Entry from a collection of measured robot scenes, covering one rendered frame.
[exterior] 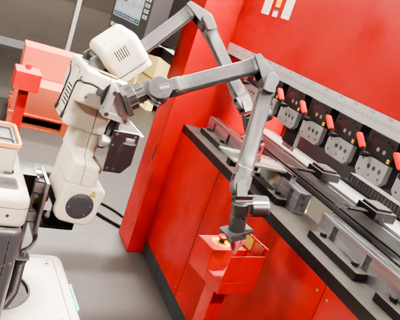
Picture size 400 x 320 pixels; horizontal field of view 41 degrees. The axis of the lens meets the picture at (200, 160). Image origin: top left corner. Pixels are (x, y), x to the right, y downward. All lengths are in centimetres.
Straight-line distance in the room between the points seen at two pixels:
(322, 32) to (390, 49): 44
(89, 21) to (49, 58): 377
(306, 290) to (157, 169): 151
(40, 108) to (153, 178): 214
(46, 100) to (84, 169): 315
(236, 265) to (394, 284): 51
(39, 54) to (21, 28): 360
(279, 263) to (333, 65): 81
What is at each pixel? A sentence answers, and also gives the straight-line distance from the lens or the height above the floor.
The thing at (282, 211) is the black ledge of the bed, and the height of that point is 88.
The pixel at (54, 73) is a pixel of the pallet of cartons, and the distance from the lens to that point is 540.
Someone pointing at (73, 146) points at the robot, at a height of 94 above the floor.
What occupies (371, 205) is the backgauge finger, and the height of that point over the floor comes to 103.
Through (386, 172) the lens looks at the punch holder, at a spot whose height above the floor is 124.
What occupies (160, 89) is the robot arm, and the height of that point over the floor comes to 125.
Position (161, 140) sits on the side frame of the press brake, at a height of 75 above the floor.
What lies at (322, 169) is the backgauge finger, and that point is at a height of 103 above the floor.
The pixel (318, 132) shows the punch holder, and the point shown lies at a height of 123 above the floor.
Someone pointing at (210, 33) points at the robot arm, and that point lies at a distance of 228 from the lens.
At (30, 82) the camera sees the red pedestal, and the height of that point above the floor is 74.
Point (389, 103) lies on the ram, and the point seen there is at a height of 144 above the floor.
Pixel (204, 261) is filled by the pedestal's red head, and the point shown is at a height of 72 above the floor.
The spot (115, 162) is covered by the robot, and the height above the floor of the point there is 92.
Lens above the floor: 156
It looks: 16 degrees down
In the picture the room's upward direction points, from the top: 19 degrees clockwise
